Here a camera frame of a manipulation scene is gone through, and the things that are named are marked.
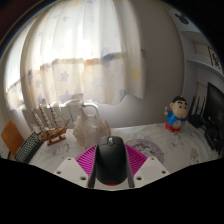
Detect white radiator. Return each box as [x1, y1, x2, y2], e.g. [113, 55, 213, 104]
[21, 99, 99, 134]

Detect white printed tablecloth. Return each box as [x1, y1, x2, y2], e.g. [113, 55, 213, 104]
[28, 120, 221, 168]

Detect white star-print curtain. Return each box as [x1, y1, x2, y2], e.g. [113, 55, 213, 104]
[4, 0, 148, 111]

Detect white shelf unit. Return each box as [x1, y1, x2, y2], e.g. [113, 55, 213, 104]
[166, 8, 224, 101]

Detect small black box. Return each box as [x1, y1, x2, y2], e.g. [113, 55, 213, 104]
[204, 124, 222, 151]

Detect large white conch shell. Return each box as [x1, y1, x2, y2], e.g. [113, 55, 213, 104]
[72, 107, 112, 150]

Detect wooden model sailing ship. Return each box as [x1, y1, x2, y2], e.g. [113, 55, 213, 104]
[32, 103, 71, 147]

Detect black router with antennas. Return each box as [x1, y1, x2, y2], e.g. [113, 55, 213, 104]
[188, 95, 207, 129]

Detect wooden chair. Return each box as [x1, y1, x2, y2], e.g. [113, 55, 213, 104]
[0, 119, 26, 158]

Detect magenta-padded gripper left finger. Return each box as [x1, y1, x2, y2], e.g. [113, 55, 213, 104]
[53, 144, 98, 189]

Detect cartoon boy figurine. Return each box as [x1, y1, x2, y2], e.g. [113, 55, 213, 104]
[163, 95, 189, 133]

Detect black monitor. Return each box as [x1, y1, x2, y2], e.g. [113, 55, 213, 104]
[203, 82, 224, 154]

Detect black computer mouse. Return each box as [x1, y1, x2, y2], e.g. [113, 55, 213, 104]
[95, 135, 129, 187]

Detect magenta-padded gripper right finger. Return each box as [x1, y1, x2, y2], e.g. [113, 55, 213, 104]
[124, 144, 170, 189]

